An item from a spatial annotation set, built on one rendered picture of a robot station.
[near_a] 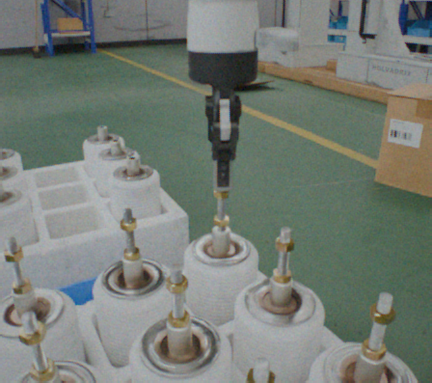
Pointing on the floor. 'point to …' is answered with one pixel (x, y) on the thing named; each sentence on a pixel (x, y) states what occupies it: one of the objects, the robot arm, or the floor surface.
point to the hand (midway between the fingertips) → (222, 172)
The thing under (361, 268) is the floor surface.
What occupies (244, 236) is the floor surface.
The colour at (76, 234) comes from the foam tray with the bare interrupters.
